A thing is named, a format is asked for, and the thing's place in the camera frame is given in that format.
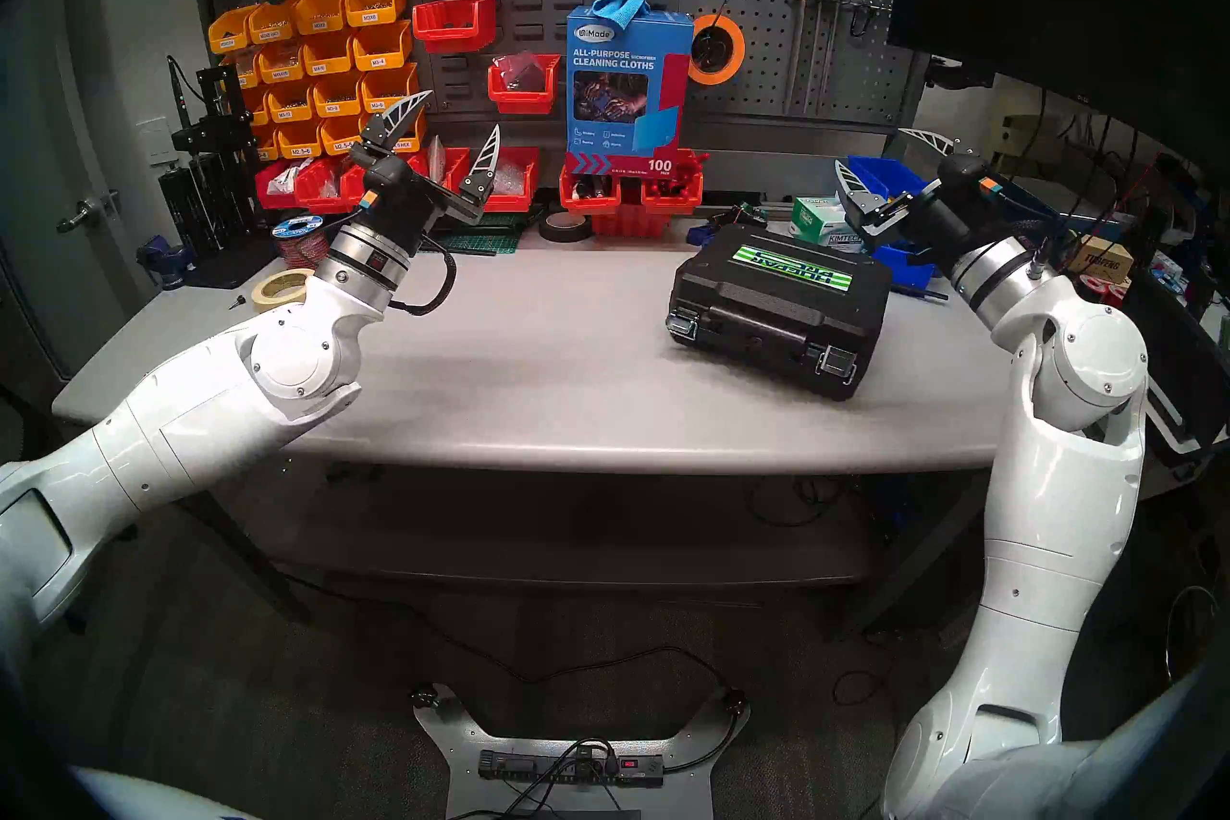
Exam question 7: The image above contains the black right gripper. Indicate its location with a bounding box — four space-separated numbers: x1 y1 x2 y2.
832 126 1002 273

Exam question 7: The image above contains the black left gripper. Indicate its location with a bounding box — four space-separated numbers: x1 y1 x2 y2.
348 89 503 254

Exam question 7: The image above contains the black plastic tool box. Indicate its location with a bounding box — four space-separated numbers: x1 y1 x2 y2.
666 224 893 401

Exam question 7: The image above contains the Kimtech wipes box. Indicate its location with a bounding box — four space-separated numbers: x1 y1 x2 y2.
790 196 861 247

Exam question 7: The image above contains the small cardboard box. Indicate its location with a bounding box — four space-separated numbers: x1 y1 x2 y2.
1067 232 1137 283

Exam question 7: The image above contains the black open case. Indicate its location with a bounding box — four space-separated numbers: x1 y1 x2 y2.
1124 270 1230 468

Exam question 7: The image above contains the blue plastic bin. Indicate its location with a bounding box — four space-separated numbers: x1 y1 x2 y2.
873 242 938 291
846 155 938 204

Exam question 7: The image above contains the orange bin labelled M4-0.7X8 HEX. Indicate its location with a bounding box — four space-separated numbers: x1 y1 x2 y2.
370 107 427 153

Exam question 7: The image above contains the orange bin labelled M3-6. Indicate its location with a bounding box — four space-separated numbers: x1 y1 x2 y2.
359 64 421 115

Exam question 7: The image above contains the red bin holding bag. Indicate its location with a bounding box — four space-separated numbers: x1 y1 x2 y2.
487 54 561 115

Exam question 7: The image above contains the red bin holding screw bags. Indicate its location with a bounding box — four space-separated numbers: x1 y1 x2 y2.
476 147 541 214

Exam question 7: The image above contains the orange bin labelled M2.5-5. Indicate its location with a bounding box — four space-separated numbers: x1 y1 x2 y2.
318 114 374 156

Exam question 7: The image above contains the green cutting mat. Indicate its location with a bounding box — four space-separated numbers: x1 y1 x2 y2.
428 213 525 255

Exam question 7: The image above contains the orange bin labelled M3-4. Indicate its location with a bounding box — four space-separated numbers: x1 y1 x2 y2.
352 21 414 72

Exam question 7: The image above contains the orange bin labelled M3-8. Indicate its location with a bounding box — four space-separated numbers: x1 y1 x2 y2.
309 73 366 118

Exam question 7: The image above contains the orange bin labelled M4-6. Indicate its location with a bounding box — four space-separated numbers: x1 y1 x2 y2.
300 32 358 77

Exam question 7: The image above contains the blue storage crate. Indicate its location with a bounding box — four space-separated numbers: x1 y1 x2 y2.
999 174 1135 262

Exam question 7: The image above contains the red bin holding black parts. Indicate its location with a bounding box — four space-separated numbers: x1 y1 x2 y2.
559 163 623 216

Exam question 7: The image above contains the orange bin labelled M4X4X6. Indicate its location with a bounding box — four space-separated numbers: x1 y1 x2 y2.
256 42 307 86

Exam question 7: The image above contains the blue cleaning cloths carton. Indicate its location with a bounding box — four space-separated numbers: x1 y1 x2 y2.
565 4 695 177

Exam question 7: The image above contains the orange tape roll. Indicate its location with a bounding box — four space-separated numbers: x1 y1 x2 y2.
688 13 747 87

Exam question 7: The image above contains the orange bin labelled M3X8 BAD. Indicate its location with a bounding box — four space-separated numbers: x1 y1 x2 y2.
247 1 301 46

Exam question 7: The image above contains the black soldering stand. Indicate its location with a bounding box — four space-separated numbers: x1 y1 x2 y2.
157 64 280 291

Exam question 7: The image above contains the beige masking tape roll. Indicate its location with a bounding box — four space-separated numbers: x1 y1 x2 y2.
250 268 316 310

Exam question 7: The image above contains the orange bin labelled M3X5X4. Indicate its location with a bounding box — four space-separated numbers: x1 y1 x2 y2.
208 9 258 54

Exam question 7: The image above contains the black soldering iron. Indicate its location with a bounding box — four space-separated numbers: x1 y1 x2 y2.
166 56 193 132

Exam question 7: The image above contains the blue bench vise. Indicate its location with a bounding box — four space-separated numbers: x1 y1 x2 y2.
135 235 198 291

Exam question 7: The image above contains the black power strip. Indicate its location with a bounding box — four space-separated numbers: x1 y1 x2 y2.
478 749 666 788

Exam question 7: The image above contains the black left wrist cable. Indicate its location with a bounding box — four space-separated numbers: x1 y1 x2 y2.
389 237 457 318

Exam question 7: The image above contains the silver door handle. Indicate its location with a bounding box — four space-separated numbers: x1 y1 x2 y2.
56 191 121 235

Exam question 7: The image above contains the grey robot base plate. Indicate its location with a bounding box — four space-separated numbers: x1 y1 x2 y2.
411 684 750 820

